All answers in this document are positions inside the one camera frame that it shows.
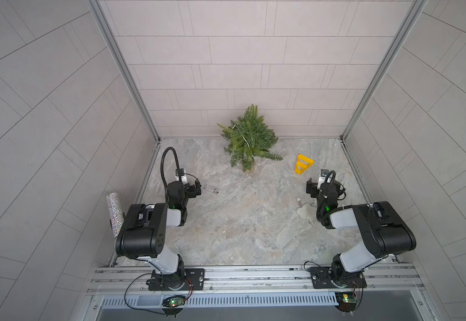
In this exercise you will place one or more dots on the beige paw shaped object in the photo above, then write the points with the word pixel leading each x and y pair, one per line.
pixel 306 210

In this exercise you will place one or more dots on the right green circuit board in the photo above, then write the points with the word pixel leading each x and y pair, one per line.
pixel 346 301

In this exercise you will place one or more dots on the green circuit board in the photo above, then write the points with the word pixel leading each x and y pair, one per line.
pixel 174 302
pixel 346 301

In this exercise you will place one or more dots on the yellow triangular plastic piece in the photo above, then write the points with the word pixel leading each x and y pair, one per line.
pixel 302 164

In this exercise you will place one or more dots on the aluminium mounting rail frame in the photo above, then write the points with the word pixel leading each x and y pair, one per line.
pixel 124 288

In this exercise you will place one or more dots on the small green christmas tree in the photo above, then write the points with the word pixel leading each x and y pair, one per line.
pixel 264 137

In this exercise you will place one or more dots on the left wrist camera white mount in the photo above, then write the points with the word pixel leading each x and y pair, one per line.
pixel 181 176

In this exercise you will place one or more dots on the left green circuit board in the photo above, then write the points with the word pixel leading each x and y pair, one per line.
pixel 174 302

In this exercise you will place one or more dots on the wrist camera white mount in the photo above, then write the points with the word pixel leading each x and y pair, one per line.
pixel 181 176
pixel 323 176

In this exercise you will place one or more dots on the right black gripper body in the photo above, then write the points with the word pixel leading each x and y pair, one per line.
pixel 314 192

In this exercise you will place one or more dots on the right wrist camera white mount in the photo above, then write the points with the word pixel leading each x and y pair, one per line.
pixel 323 176

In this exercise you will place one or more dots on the glittery silver cylinder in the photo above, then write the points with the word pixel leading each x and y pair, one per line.
pixel 115 213

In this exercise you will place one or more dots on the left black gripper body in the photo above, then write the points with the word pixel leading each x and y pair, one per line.
pixel 191 193

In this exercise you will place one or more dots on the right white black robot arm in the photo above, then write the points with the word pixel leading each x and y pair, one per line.
pixel 383 231

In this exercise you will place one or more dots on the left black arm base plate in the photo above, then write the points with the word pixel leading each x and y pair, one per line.
pixel 181 280

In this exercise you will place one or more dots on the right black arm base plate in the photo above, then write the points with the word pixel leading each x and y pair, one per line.
pixel 323 278

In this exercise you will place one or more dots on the thin wire string lights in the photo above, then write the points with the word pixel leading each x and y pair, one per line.
pixel 243 132

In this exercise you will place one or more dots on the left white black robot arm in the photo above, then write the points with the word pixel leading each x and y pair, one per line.
pixel 142 238

